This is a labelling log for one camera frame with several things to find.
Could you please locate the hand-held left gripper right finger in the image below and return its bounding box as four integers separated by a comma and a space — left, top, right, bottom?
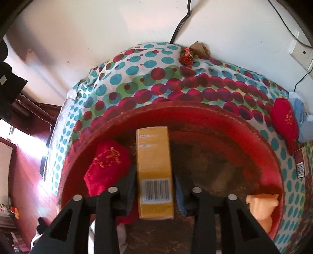
174, 176, 280, 254

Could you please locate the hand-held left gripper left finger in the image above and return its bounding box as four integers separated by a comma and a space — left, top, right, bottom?
29, 168, 136, 254

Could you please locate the yellow carton box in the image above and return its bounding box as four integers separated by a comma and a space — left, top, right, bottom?
136, 126, 174, 220

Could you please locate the red embroidered sock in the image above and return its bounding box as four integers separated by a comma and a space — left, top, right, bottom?
84, 140, 131, 197
271, 98, 299, 155

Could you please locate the red round tray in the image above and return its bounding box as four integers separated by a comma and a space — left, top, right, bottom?
57, 101, 285, 254

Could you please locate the orange rubber toy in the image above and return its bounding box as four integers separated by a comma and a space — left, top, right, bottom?
246, 193, 279, 233

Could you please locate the light blue sock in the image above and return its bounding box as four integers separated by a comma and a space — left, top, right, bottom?
297, 115, 313, 143

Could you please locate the grey-blue sock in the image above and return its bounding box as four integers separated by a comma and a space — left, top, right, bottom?
291, 96, 306, 123

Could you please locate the small brown box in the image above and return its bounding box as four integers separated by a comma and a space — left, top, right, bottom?
295, 147, 306, 179

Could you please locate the polka dot tablecloth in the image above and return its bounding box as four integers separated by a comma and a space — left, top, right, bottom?
45, 43, 313, 254

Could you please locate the dark wooden cabinet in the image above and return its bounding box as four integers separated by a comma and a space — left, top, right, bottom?
0, 93, 61, 137

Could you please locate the black hanging garment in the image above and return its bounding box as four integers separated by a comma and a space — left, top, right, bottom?
0, 41, 28, 120

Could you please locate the thin black adapter cable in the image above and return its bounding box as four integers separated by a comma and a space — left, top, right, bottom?
294, 71, 310, 91

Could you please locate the black hanging wall cable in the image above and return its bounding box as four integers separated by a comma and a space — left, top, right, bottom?
170, 0, 192, 44

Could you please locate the black television cable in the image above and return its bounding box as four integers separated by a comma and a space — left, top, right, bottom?
268, 0, 313, 48

